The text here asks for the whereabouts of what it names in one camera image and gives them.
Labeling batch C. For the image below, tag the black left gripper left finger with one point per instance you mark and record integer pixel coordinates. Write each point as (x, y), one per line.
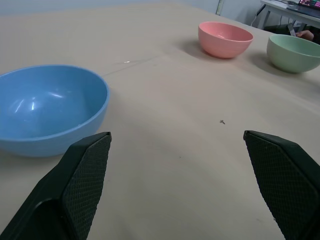
(75, 190)

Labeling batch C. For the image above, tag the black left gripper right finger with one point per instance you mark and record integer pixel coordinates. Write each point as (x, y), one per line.
(285, 180)

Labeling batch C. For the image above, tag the person's hand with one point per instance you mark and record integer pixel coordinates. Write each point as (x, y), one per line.
(307, 34)

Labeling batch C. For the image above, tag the blue plastic bowl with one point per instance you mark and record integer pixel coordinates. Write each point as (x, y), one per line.
(47, 110)

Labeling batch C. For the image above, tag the small dark screw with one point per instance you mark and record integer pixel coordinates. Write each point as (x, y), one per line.
(222, 122)

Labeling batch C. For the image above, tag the green plastic bowl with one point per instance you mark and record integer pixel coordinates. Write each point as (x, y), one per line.
(292, 53)

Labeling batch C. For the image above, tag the pink plastic bowl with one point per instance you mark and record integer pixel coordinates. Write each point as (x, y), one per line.
(223, 41)

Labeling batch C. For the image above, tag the white desk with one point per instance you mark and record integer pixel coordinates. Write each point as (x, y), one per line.
(280, 10)

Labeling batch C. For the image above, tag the keyboard with coloured lights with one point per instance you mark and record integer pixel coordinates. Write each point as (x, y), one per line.
(309, 3)

